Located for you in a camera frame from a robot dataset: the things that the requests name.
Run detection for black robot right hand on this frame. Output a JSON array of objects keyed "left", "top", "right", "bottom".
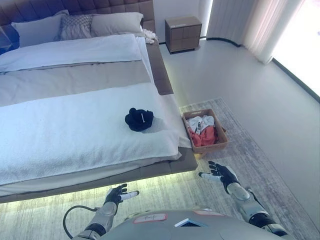
[{"left": 198, "top": 160, "right": 241, "bottom": 195}]

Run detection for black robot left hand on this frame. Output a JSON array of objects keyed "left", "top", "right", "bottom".
[{"left": 103, "top": 183, "right": 140, "bottom": 206}]

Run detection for black garment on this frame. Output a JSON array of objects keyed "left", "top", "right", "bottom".
[{"left": 124, "top": 107, "right": 155, "bottom": 133}]

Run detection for brown woven laundry basket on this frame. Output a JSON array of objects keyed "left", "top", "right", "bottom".
[{"left": 181, "top": 108, "right": 230, "bottom": 153}]

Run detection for white clothes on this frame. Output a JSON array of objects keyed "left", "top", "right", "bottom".
[{"left": 187, "top": 115, "right": 216, "bottom": 133}]

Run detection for beige bed sheet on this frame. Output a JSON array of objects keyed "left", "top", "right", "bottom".
[{"left": 0, "top": 59, "right": 154, "bottom": 107}]

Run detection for grey patterned rug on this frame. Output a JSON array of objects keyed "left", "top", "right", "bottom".
[{"left": 0, "top": 97, "right": 316, "bottom": 240}]

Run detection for orange garment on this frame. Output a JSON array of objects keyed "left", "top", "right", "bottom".
[{"left": 188, "top": 126, "right": 220, "bottom": 147}]

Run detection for grey robot torso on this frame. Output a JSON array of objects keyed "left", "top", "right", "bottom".
[{"left": 101, "top": 208, "right": 301, "bottom": 240}]

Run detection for white textured blanket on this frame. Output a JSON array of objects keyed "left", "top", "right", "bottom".
[{"left": 0, "top": 82, "right": 192, "bottom": 187}]

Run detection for wooden nightstand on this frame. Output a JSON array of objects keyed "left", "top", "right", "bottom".
[{"left": 164, "top": 16, "right": 203, "bottom": 54}]

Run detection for white duvet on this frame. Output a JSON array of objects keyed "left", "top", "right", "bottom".
[{"left": 0, "top": 33, "right": 143, "bottom": 73}]

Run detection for beige drape curtain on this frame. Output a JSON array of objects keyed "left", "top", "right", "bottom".
[{"left": 241, "top": 0, "right": 306, "bottom": 65}]

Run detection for white sheer curtain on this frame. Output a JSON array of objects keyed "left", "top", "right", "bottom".
[{"left": 206, "top": 0, "right": 251, "bottom": 48}]

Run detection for crumpled white throw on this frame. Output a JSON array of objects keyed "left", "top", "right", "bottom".
[{"left": 141, "top": 28, "right": 159, "bottom": 45}]

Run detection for beige pillow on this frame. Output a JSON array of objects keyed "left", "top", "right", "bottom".
[{"left": 90, "top": 11, "right": 145, "bottom": 38}]

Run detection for grey patterned cushion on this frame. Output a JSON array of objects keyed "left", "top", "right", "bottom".
[{"left": 59, "top": 14, "right": 94, "bottom": 41}]

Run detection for plain white pillow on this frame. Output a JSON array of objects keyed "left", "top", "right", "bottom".
[{"left": 11, "top": 9, "right": 70, "bottom": 48}]

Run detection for brown tufted headboard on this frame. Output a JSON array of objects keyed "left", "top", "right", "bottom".
[{"left": 0, "top": 0, "right": 156, "bottom": 35}]

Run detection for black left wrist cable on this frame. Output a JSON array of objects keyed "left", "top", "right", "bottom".
[{"left": 62, "top": 204, "right": 100, "bottom": 238}]

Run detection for brown platform bed frame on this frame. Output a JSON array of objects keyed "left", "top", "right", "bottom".
[{"left": 0, "top": 39, "right": 199, "bottom": 205}]

